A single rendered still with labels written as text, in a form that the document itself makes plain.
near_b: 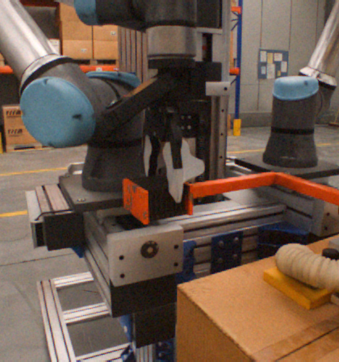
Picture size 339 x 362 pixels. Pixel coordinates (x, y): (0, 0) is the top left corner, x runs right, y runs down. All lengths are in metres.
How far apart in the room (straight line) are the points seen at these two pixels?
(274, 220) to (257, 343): 0.52
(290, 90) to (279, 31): 10.58
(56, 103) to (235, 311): 0.41
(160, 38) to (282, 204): 0.59
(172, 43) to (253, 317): 0.39
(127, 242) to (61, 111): 0.24
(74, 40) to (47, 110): 6.91
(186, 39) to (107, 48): 7.09
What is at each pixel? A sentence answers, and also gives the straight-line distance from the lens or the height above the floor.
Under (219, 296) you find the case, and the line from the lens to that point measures 0.55.
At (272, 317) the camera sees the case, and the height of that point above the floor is 0.94.
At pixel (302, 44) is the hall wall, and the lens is 12.11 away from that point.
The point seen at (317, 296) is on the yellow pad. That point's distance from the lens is 0.55.
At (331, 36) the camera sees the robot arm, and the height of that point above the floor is 1.38.
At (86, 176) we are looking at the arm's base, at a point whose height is 1.06.
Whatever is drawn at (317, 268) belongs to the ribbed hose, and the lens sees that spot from 0.49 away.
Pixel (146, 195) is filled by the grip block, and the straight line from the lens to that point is 0.51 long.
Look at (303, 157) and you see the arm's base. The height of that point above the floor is 1.07.
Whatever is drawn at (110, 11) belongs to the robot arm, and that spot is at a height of 1.35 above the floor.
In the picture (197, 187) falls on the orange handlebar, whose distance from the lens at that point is 0.59.
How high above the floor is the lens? 1.25
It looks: 15 degrees down
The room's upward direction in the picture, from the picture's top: straight up
